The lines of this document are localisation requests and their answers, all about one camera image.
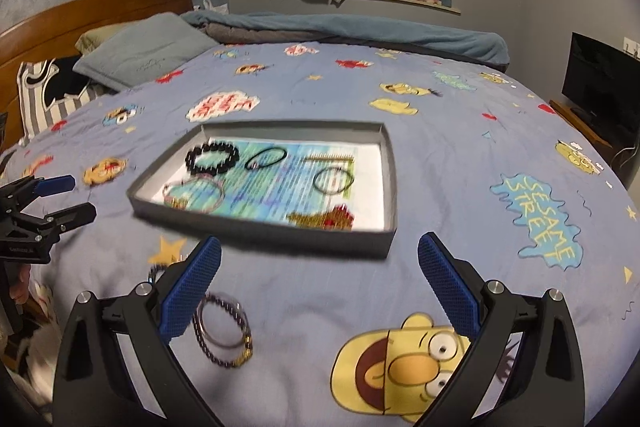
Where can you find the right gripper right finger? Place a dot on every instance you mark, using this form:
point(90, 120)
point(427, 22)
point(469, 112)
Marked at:
point(546, 385)

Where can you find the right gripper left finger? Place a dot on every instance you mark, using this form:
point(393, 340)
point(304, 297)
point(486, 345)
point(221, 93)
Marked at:
point(92, 386)

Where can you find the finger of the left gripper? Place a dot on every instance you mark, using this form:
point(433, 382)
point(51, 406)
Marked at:
point(53, 186)
point(69, 219)

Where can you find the thin silver hoop bangle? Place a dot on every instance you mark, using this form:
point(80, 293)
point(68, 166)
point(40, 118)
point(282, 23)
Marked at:
point(332, 180)

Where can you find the striped black white pillow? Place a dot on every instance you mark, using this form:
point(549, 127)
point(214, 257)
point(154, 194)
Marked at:
point(49, 91)

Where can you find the olive pillow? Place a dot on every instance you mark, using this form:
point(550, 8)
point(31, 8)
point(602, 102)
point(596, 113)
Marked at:
point(90, 40)

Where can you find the wooden headboard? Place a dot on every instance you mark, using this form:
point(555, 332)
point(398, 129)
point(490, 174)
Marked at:
point(53, 33)

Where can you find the grey-blue pillow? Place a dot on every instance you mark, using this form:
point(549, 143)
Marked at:
point(143, 52)

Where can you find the grey shallow cardboard tray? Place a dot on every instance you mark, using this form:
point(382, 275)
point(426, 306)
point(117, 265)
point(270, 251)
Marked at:
point(375, 189)

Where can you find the blue cartoon bedspread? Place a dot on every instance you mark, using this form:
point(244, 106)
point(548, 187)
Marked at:
point(481, 161)

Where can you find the printed paper sheet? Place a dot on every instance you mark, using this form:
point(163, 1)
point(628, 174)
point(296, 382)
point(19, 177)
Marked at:
point(261, 181)

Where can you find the gold bar hair clip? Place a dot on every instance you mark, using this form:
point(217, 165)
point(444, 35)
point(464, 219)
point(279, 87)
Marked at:
point(329, 158)

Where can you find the black television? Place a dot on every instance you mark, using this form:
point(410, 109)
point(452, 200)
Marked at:
point(604, 83)

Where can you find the blue folded blanket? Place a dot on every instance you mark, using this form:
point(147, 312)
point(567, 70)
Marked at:
point(477, 47)

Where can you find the wall socket strip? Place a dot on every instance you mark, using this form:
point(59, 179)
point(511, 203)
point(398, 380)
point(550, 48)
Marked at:
point(631, 47)

